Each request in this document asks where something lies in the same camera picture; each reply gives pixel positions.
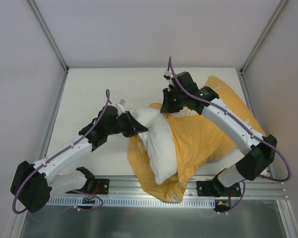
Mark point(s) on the white pillow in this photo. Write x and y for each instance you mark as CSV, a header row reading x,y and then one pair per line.
x,y
156,148

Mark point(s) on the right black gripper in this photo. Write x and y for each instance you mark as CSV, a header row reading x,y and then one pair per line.
x,y
168,99

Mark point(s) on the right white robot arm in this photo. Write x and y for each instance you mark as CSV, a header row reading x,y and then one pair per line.
x,y
258,149

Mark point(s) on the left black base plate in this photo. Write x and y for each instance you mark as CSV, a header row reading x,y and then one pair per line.
x,y
96,186

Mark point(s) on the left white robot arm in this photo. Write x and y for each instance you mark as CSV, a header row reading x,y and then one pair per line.
x,y
35,183

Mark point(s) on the aluminium frame post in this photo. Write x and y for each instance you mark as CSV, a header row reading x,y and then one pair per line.
x,y
45,28
264,34

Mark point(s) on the yellow Mickey Mouse pillowcase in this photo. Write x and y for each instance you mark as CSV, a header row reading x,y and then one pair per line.
x,y
197,141

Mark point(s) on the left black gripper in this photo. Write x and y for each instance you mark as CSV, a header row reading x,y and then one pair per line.
x,y
128,124

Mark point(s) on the white slotted cable duct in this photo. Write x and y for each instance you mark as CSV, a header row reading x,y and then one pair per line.
x,y
131,202

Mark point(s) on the left aluminium frame post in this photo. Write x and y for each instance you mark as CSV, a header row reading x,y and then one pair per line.
x,y
45,28

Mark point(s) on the right aluminium frame post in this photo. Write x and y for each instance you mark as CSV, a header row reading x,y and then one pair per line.
x,y
264,34

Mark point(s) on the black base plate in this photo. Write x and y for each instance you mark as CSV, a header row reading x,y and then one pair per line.
x,y
206,189
96,186

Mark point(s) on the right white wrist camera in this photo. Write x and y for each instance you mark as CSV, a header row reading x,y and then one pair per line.
x,y
168,75

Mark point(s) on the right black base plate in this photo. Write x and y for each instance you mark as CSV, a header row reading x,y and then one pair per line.
x,y
206,189

